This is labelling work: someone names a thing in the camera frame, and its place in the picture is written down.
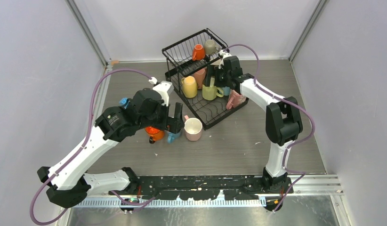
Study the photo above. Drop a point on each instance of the light pink faceted mug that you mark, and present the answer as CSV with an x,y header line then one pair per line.
x,y
193,128

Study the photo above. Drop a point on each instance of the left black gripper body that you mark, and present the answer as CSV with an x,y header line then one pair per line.
x,y
159,120

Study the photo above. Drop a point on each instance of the black wire dish rack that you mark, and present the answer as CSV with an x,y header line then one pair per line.
x,y
180,64

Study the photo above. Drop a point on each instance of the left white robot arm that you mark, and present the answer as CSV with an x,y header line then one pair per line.
x,y
68,181

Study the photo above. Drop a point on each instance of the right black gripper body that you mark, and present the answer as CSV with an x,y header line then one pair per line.
x,y
221,78

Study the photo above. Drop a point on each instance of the salmon pink mug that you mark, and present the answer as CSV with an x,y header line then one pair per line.
x,y
199,77

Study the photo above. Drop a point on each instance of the large orange mug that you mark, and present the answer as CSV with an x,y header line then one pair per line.
x,y
154,134

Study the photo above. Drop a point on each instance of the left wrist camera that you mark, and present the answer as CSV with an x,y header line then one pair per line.
x,y
164,88

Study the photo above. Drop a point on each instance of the light blue faceted mug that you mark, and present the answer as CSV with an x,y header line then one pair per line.
x,y
226,91

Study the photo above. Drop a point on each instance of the beige grey cup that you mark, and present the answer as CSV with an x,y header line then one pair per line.
x,y
210,47

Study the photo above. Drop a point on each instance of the pink patterned mug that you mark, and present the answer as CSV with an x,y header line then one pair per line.
x,y
235,99

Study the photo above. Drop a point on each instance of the yellow-green faceted mug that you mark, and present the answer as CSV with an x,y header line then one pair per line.
x,y
211,92

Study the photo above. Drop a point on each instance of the small orange cup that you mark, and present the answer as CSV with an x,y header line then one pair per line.
x,y
198,52

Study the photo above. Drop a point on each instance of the small blue toy block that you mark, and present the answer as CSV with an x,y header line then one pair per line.
x,y
124,102

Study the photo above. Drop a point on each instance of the yellow mug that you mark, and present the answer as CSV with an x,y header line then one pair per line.
x,y
189,86

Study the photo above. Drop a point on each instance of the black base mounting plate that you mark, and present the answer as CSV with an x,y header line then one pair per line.
x,y
200,188

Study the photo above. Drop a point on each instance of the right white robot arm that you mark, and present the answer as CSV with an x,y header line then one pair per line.
x,y
283,121

